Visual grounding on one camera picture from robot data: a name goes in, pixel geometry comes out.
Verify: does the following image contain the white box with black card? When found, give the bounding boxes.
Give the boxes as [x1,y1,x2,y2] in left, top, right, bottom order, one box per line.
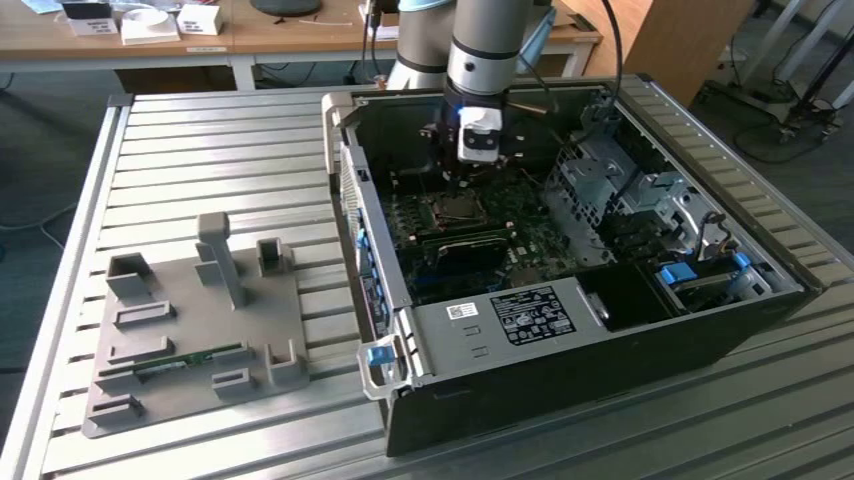
[63,2,119,37]

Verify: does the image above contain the pale blue teach pendant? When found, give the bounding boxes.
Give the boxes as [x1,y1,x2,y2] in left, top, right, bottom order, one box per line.
[519,9,557,66]

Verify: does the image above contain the grey power supply with labels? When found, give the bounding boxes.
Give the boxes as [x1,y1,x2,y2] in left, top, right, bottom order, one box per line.
[397,278,613,389]

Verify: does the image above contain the coloured wire bundle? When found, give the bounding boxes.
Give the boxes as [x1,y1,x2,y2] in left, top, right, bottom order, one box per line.
[699,212,739,261]

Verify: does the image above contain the white printed box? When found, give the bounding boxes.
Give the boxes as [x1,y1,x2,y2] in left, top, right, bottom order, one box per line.
[176,4,223,36]

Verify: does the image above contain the wooden cabinet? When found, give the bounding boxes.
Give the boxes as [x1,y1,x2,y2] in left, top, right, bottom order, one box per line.
[619,0,762,106]

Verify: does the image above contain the black graphics card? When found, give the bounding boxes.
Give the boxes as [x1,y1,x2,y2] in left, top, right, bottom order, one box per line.
[437,239,513,274]

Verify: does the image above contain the green RAM stick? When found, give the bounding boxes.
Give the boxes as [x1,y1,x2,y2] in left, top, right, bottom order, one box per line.
[132,349,219,377]

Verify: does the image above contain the silver metal drive cage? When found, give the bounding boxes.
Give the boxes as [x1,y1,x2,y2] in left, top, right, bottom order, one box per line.
[543,97,695,261]

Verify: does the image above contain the grey parts rack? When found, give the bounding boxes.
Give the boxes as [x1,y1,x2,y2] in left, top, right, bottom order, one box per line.
[79,212,314,440]

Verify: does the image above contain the blue disk carrier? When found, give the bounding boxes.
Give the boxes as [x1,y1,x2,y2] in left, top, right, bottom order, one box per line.
[657,262,699,290]

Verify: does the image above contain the black plastic shroud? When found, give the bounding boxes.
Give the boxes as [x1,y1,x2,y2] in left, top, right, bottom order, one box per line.
[577,262,686,334]

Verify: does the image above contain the black round monitor base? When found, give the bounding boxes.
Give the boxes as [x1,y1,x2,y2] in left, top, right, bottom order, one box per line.
[251,0,322,16]

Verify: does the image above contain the green motherboard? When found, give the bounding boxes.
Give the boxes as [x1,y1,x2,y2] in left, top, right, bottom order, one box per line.
[374,167,583,307]

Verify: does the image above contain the blue card retainer bar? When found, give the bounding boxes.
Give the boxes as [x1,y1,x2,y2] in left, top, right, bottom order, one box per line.
[355,219,389,331]

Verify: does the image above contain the wooden desk white frame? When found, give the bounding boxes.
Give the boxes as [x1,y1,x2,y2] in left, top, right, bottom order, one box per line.
[0,0,606,91]

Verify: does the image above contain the metal socket cover frame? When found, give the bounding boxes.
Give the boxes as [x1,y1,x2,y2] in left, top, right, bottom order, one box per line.
[430,189,490,227]

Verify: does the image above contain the black RAM slot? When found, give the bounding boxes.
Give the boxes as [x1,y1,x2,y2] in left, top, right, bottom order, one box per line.
[421,233,514,247]
[417,225,509,239]

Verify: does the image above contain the white box with round top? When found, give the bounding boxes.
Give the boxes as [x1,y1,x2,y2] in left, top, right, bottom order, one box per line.
[119,8,182,46]

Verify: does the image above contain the small cardboard box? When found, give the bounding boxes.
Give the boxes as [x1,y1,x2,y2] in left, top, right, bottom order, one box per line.
[359,3,401,41]

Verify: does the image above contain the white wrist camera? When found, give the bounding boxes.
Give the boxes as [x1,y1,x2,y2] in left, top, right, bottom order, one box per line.
[457,105,503,165]

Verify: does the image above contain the black open PC case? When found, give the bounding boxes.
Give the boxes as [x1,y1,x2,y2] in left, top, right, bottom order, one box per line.
[322,73,833,457]

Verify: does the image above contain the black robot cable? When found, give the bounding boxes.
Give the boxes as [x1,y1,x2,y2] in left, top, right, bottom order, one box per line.
[526,0,627,146]

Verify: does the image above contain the CPU socket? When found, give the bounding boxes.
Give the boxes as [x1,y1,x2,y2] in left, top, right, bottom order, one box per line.
[425,188,494,229]

